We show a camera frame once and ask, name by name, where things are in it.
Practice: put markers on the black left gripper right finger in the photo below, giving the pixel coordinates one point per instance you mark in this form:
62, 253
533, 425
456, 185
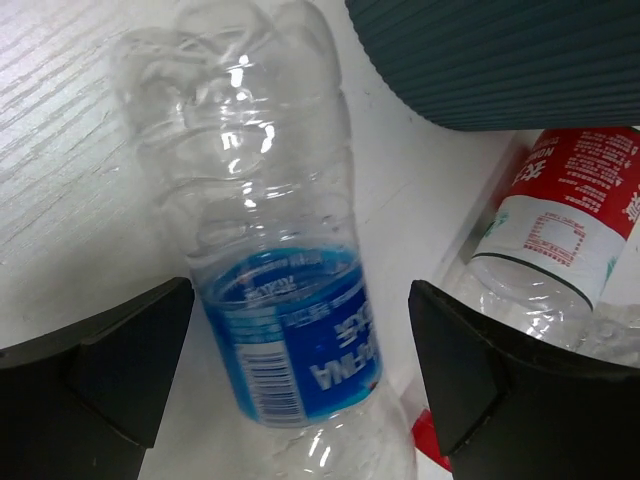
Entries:
508, 406

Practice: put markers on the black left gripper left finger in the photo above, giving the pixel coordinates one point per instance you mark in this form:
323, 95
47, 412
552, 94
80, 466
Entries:
86, 401

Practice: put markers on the red cap red label bottle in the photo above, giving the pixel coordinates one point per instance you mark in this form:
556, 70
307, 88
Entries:
553, 242

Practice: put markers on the blue label bottle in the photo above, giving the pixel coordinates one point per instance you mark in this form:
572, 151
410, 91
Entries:
237, 118

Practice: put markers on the dark teal plastic bin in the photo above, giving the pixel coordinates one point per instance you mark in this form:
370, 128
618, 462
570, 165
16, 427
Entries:
507, 65

